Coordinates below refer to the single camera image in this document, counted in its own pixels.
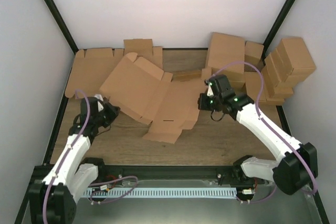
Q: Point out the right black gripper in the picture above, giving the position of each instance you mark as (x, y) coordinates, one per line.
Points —
(202, 103)

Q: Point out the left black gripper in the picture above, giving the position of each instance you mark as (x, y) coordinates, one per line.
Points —
(113, 112)

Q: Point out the brown cardboard box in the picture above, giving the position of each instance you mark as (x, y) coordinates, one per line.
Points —
(150, 96)

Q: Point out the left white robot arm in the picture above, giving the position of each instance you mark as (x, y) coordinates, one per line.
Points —
(54, 199)

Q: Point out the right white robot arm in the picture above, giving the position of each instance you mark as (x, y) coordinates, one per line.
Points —
(295, 164)

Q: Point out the middle folded cardboard box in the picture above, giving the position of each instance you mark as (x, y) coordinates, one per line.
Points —
(252, 84)

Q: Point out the large folded cardboard box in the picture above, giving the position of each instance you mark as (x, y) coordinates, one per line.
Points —
(224, 49)

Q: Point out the low cardboard box stack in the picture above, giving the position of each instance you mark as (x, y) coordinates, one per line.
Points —
(274, 101)

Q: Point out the small folded cardboard box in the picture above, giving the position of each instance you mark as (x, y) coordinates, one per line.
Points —
(253, 52)

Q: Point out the leaning folded cardboard box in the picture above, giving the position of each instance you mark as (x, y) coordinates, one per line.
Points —
(274, 73)

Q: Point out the tall folded cardboard box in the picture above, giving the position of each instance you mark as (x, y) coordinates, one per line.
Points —
(296, 58)

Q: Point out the flat cardboard sheet stack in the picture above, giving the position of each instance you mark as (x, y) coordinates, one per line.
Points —
(92, 66)

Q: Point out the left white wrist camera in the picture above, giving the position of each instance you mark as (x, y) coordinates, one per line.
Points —
(99, 102)

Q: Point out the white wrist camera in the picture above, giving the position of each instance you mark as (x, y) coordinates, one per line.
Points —
(99, 102)
(209, 84)

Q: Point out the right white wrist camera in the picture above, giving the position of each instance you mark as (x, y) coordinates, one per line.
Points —
(209, 84)

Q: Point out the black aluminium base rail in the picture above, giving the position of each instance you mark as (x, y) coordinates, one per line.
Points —
(225, 174)

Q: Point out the light blue slotted cable duct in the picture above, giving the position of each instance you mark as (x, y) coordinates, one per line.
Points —
(206, 192)

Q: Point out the left black frame post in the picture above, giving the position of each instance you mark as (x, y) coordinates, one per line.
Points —
(61, 24)

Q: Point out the black frame post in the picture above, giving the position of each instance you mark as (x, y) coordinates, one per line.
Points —
(284, 11)
(61, 24)

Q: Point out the right black frame post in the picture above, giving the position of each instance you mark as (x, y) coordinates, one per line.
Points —
(284, 11)

